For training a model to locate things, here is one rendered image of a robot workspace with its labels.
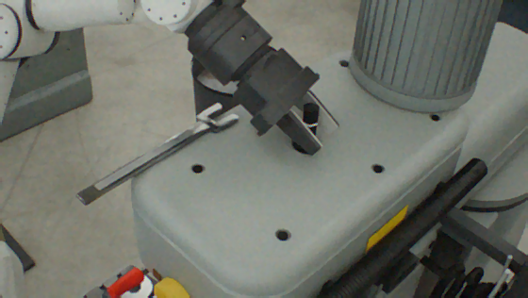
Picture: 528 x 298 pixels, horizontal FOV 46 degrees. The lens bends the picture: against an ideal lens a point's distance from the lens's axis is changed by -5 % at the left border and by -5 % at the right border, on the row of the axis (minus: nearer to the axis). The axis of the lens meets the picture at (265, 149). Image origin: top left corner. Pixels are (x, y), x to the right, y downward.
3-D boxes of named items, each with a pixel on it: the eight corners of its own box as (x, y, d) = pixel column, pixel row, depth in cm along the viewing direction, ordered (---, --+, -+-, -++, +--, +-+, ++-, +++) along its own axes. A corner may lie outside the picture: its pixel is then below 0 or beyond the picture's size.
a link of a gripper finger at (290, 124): (311, 155, 83) (277, 120, 83) (325, 143, 81) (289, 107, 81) (305, 161, 82) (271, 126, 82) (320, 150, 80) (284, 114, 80)
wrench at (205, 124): (90, 211, 74) (89, 206, 74) (71, 193, 76) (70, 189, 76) (238, 121, 88) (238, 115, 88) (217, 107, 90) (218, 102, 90)
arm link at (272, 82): (295, 101, 91) (234, 40, 91) (334, 63, 84) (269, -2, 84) (246, 151, 83) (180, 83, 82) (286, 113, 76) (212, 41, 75)
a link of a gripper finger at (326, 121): (340, 125, 84) (305, 91, 83) (326, 137, 86) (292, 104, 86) (345, 119, 85) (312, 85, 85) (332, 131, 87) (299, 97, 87)
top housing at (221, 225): (251, 373, 78) (259, 301, 67) (120, 251, 90) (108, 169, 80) (455, 190, 104) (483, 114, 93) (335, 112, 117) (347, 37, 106)
